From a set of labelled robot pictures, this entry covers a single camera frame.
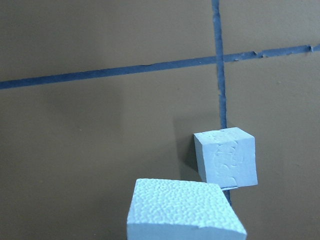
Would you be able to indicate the light blue foam block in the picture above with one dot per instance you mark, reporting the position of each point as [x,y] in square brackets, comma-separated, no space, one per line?
[164,209]
[226,157]

